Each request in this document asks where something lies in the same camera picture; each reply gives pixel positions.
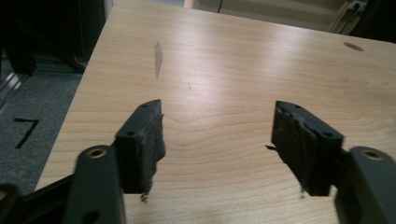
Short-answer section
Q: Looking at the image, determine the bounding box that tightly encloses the dark curtain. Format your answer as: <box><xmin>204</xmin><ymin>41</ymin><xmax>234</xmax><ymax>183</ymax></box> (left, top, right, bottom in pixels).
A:
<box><xmin>348</xmin><ymin>0</ymin><xmax>396</xmax><ymax>44</ymax></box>

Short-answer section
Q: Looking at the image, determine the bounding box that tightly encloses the aluminium rail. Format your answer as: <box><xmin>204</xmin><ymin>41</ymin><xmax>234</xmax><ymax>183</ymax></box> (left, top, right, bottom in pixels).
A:
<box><xmin>0</xmin><ymin>72</ymin><xmax>23</xmax><ymax>108</ymax></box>

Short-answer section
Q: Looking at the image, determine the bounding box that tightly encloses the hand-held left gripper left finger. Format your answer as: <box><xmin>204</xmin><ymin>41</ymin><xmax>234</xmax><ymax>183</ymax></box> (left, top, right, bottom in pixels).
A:
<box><xmin>113</xmin><ymin>99</ymin><xmax>166</xmax><ymax>203</ymax></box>

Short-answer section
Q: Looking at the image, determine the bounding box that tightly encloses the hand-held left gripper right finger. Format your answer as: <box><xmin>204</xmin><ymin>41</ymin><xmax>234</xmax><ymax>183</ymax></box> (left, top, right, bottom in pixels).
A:
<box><xmin>270</xmin><ymin>100</ymin><xmax>345</xmax><ymax>198</ymax></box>

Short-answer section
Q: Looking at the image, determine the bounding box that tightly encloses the dark metal stand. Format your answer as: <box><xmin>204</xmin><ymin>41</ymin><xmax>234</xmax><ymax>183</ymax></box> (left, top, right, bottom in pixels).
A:
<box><xmin>0</xmin><ymin>0</ymin><xmax>107</xmax><ymax>76</ymax></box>

